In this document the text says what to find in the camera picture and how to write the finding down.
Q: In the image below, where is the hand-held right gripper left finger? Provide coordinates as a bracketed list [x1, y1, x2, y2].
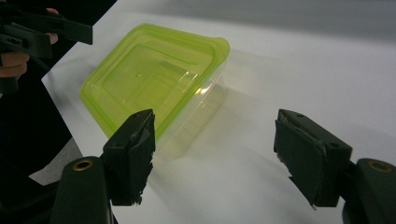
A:
[102, 108, 156, 207]

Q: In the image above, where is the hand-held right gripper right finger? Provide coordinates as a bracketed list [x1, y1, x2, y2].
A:
[273, 108, 354, 209]

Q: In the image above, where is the green lidded plastic container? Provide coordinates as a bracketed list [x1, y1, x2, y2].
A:
[79, 22, 232, 161]

